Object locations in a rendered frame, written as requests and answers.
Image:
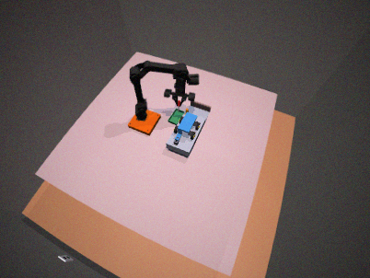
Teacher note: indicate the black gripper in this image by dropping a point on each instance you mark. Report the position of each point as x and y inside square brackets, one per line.
[179, 91]

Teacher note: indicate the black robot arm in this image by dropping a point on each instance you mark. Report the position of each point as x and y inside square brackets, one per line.
[179, 71]

